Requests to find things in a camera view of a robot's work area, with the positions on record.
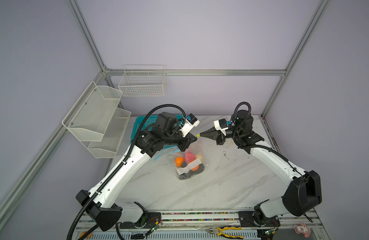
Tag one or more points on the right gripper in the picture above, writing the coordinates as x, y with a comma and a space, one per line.
212, 134

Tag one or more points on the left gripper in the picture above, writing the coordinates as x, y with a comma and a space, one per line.
188, 139

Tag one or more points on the cream toy pear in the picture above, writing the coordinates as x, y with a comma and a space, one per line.
200, 157

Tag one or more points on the pink toy fruit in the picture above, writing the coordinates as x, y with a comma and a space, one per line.
189, 157

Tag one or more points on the clear zip bag blue zipper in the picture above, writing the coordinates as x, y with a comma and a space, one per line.
187, 163

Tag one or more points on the black toy avocado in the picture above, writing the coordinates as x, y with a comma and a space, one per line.
188, 175

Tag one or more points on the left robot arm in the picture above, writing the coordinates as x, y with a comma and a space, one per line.
100, 201

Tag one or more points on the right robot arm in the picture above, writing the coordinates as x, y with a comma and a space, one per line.
303, 188

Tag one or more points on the white mesh shelf lower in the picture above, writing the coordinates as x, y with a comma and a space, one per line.
108, 147

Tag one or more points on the white mesh shelf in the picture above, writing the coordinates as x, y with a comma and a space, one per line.
108, 147
89, 118

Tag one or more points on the white mesh shelf upper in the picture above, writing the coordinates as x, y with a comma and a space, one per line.
89, 118

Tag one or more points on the pink toy figure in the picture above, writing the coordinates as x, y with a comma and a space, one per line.
302, 229

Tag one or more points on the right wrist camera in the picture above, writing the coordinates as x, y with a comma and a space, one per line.
222, 125

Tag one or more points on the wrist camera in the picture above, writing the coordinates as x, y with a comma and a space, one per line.
222, 125
190, 122

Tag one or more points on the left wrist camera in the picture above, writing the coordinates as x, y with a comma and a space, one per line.
190, 122

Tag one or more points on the white wire basket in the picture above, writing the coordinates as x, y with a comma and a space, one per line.
143, 81

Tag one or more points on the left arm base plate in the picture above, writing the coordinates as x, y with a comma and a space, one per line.
147, 221

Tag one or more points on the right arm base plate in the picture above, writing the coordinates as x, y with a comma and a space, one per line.
257, 219

